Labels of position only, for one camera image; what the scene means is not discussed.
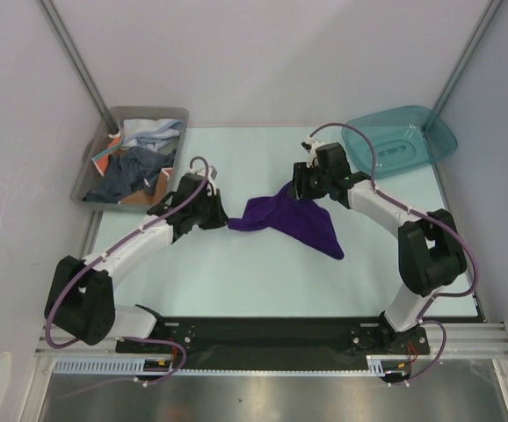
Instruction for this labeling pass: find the teal transparent plastic tray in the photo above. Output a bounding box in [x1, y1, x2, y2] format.
[341, 105, 458, 179]

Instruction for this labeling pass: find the right aluminium corner post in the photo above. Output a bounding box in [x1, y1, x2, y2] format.
[433, 0, 504, 114]

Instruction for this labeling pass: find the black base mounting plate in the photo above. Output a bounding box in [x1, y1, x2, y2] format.
[115, 315, 432, 356]

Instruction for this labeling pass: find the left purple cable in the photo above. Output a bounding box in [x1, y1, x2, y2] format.
[45, 156, 214, 390]

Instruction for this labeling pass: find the purple cable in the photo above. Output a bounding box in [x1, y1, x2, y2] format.
[306, 121, 480, 388]
[45, 156, 214, 390]

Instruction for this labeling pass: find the light blue towel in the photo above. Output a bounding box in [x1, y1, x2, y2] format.
[121, 119, 184, 152]

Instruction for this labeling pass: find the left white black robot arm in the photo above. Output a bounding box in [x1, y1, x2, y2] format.
[44, 171, 228, 352]

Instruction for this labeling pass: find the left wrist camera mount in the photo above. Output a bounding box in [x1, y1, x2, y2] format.
[188, 165, 217, 196]

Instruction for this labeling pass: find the purple microfiber towel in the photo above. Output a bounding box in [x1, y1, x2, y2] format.
[228, 183, 345, 260]

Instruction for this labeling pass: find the dark blue-grey towel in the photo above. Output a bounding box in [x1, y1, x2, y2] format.
[83, 147, 176, 203]

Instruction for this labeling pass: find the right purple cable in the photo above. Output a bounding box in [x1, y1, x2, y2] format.
[306, 121, 480, 388]

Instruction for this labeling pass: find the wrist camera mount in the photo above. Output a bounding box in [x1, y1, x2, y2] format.
[188, 165, 217, 196]
[301, 136, 324, 168]

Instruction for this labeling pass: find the aluminium corner post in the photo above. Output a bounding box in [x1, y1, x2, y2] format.
[433, 0, 504, 114]
[36, 0, 112, 122]

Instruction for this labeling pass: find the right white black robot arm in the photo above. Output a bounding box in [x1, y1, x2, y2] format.
[289, 139, 467, 353]

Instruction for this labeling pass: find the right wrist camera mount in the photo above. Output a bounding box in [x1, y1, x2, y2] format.
[301, 136, 324, 168]

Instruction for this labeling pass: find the left aluminium corner post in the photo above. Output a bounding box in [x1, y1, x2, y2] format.
[36, 0, 112, 122]

